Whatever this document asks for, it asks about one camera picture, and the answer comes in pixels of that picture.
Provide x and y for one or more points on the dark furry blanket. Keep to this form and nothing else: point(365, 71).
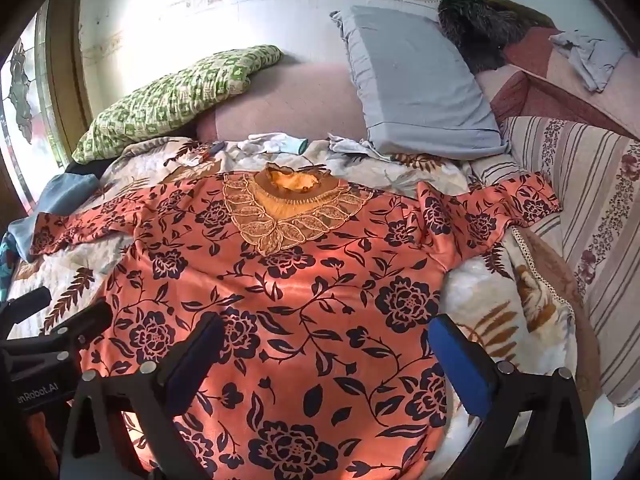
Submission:
point(470, 30)

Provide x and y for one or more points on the teal patterned cloth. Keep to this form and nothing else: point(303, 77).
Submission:
point(6, 260)

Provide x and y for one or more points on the grey white crumpled cloth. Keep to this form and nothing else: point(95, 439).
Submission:
point(350, 147)

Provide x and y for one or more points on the pink bed sheet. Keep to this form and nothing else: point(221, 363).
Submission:
point(290, 105)

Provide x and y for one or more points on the striped floral blanket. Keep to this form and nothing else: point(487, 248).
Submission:
point(600, 200)

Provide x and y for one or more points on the white and teal garment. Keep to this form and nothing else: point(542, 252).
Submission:
point(270, 142)

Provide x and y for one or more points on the wooden window frame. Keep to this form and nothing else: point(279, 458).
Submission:
point(65, 60)

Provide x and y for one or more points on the orange floral shirt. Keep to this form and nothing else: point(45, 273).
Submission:
point(310, 310)

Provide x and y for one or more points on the green patterned pillow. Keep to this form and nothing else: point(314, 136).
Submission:
point(165, 100)

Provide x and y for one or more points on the grey pillow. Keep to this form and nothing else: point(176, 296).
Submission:
point(415, 85)

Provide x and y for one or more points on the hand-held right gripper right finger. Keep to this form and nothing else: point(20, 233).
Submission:
point(460, 370)

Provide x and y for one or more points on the brown lace trimmed cloth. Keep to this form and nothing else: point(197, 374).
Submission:
point(555, 270)

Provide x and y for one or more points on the blue cloth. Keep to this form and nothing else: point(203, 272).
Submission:
point(60, 200)

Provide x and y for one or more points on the pink and brown blanket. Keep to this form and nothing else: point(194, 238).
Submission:
point(530, 95)

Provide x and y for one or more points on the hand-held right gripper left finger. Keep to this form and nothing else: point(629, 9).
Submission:
point(197, 355)

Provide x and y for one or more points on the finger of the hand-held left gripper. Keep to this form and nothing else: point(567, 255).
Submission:
point(85, 322)
point(27, 305)

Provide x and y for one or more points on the cream leaf print blanket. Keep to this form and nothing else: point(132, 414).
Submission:
point(65, 280)

